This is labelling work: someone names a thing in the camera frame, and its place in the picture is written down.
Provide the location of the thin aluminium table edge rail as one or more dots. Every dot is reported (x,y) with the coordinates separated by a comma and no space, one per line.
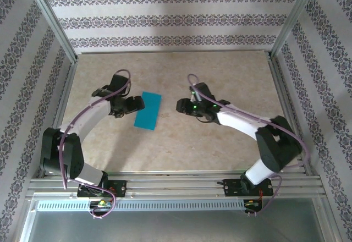
(176,51)

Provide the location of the aluminium side rail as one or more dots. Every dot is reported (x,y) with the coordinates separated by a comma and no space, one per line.
(291,101)
(59,101)

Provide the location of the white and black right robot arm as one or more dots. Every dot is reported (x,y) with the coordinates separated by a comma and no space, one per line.
(275,148)

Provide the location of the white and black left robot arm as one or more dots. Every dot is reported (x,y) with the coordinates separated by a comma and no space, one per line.
(66,154)

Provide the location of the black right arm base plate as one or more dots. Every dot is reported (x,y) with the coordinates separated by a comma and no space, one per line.
(231,188)

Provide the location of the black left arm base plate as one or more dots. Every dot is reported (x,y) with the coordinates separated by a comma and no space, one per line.
(119,188)

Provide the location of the grey metal sheet panel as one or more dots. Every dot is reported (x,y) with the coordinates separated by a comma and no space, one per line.
(176,226)

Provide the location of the aluminium frame post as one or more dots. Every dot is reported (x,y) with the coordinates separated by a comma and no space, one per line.
(52,22)
(294,16)

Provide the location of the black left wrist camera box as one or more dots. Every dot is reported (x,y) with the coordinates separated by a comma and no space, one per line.
(118,83)

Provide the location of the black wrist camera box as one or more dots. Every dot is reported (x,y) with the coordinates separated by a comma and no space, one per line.
(202,90)
(118,83)

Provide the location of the wide aluminium mounting rail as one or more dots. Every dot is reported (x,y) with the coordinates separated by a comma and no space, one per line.
(176,184)

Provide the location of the small connector circuit board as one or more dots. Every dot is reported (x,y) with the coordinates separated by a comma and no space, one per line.
(253,203)
(104,204)

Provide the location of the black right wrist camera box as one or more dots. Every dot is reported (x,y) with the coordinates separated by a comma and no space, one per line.
(202,90)

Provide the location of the teal paper sheet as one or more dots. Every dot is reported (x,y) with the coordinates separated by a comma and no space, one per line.
(148,110)

